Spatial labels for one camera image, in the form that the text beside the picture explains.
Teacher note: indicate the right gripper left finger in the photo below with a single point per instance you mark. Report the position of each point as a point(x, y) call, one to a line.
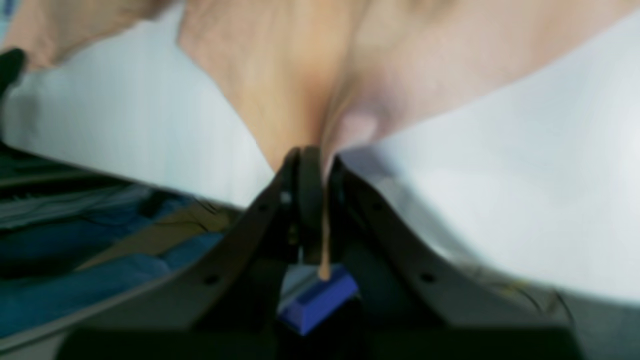
point(224, 306)

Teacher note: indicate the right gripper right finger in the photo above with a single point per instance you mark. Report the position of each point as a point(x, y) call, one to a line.
point(415, 304)

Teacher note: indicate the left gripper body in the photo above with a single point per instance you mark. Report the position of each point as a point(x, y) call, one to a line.
point(12, 65)

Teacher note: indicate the peach pink T-shirt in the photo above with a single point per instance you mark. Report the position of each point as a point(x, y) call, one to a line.
point(514, 122)

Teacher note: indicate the blue block under gripper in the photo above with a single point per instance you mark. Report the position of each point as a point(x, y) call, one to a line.
point(306, 301)

